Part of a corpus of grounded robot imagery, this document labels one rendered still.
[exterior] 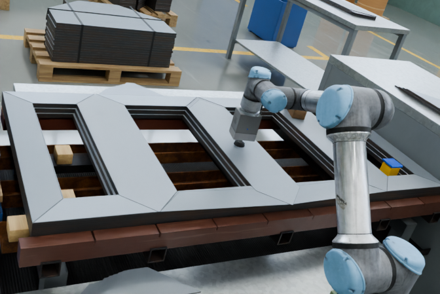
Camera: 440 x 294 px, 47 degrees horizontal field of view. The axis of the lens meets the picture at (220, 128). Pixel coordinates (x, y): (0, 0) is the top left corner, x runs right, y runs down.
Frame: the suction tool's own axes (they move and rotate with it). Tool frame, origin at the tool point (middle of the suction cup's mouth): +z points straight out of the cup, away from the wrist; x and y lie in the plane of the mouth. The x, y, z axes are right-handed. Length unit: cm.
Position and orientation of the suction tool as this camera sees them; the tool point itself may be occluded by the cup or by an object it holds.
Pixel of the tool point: (238, 147)
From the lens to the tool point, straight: 189.3
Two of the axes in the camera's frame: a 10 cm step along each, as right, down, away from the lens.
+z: -2.4, 8.7, 4.3
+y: -9.4, -0.9, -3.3
